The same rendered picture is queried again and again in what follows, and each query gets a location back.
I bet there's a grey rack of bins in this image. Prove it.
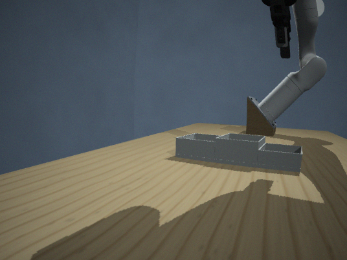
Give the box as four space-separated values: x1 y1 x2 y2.
175 133 302 173

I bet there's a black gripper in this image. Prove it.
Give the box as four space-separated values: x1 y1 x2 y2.
262 0 297 58

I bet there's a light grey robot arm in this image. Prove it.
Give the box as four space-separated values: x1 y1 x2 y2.
258 0 327 122

